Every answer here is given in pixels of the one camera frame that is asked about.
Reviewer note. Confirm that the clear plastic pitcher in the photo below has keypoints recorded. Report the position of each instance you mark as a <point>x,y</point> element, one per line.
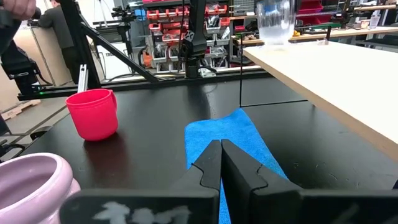
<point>275,21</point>

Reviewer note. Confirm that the wooden workbench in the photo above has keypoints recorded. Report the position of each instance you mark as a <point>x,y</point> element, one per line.
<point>357,31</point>

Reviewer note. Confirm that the blue cloth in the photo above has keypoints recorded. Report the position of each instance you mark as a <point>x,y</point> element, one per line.
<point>224,133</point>

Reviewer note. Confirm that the person's forearm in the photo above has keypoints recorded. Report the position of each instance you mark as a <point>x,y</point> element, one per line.
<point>7,34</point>

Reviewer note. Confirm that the person's hand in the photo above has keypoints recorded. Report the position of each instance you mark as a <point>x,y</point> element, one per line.
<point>17,7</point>

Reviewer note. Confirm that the light plywood crate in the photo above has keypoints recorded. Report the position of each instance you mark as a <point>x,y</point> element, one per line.
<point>46,59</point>

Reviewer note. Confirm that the person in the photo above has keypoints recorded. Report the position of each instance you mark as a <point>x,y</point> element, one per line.
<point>59,28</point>

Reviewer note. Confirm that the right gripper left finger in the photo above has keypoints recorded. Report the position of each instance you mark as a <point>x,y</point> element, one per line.
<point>140,205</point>

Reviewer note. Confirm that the red storage shelving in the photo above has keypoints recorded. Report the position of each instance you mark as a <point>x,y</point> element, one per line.
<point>311,9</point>

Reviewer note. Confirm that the wooden shelf with black legs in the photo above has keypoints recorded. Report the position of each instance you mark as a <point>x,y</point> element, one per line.
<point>342,77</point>

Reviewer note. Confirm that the pink ribbed ceramic mug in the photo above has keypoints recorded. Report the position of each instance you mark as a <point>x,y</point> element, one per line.
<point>28,186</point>

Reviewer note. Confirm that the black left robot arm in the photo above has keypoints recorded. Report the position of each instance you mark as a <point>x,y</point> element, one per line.
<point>196,37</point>

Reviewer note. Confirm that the wooden pallet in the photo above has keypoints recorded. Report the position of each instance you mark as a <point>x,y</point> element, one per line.
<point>18,109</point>

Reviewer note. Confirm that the black aluminium rig frame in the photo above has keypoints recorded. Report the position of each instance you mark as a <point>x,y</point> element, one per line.
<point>124,57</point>

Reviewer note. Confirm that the red and grey bin rack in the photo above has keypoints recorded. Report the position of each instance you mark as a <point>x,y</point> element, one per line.
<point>168,37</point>

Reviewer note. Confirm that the silver metal bracket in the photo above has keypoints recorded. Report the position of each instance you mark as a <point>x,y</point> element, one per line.
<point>82,77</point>

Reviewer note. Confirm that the red plastic mug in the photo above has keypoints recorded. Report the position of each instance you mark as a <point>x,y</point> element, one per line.
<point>93,115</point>

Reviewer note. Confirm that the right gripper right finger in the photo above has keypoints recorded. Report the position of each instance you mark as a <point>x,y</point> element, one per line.
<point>311,208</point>

